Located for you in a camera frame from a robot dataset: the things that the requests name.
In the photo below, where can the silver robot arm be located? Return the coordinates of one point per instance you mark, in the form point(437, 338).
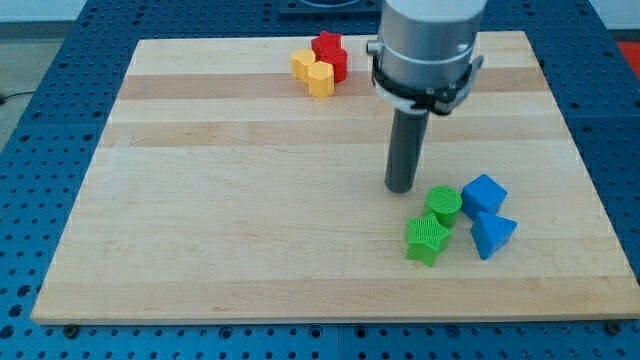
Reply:
point(422, 58)

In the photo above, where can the green star block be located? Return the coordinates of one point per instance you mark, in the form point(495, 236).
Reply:
point(426, 239)

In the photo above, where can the red star block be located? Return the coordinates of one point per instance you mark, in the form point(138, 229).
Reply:
point(326, 42)

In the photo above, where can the light wooden board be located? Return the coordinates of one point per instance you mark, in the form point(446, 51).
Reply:
point(221, 192)

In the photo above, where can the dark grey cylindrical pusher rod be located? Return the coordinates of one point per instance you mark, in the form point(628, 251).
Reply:
point(407, 136)

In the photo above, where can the yellow hexagon block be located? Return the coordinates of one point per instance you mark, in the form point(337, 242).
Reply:
point(321, 79)

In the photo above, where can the yellow round block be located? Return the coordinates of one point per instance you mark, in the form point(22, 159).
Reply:
point(300, 60)

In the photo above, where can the red hexagon block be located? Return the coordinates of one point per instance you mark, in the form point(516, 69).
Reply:
point(338, 58)

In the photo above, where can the green cylinder block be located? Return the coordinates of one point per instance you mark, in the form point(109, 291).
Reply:
point(445, 203)

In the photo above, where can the blue cube block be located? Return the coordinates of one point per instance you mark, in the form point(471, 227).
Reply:
point(482, 194)

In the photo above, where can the blue triangle block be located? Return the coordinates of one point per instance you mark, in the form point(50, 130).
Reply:
point(491, 232)

